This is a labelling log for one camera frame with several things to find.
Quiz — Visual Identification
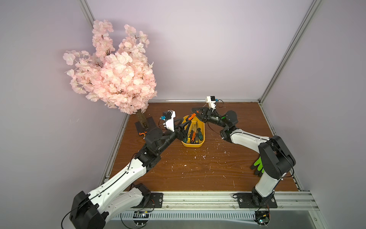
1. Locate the pink artificial blossom tree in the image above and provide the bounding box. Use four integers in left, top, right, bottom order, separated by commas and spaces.
63, 20, 157, 115

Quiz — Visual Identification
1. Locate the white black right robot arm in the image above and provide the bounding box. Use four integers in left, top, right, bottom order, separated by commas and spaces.
192, 107, 296, 207

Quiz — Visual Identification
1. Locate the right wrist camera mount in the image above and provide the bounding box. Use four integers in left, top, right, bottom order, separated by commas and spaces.
206, 96, 218, 110

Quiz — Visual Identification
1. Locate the orange handled screwdriver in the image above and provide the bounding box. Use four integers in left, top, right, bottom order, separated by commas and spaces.
190, 122, 197, 144

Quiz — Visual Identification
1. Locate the small green handled screwdriver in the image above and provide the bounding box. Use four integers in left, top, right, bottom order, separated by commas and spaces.
196, 122, 203, 141

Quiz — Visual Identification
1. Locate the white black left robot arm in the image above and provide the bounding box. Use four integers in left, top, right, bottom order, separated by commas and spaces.
69, 119, 188, 229

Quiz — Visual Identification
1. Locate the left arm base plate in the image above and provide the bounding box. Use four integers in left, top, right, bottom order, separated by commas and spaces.
133, 192, 164, 209

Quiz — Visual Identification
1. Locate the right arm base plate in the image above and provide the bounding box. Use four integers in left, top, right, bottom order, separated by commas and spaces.
232, 192, 278, 209

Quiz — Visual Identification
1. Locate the yellow plastic storage box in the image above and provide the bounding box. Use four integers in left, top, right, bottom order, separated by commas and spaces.
182, 114, 205, 148

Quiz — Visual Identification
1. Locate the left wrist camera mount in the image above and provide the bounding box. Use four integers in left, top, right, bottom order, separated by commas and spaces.
160, 110, 175, 132

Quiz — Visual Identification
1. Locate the left controller board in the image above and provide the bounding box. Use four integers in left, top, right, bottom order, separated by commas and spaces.
132, 211, 150, 228

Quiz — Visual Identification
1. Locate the right controller board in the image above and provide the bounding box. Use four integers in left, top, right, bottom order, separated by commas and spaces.
254, 211, 270, 226

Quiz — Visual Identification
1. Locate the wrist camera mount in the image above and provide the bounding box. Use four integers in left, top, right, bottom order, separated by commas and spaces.
160, 110, 175, 132
206, 96, 218, 110

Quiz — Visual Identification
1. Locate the aluminium front rail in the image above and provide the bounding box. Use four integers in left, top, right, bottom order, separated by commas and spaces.
114, 191, 319, 212

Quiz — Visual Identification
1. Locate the controller board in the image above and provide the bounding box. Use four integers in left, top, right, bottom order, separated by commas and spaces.
132, 211, 150, 228
254, 211, 270, 226

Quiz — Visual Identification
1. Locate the green black work glove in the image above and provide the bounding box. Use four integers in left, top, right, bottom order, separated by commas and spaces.
250, 157, 265, 177

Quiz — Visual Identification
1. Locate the orange black large screwdriver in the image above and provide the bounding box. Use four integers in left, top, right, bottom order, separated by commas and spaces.
185, 113, 196, 122

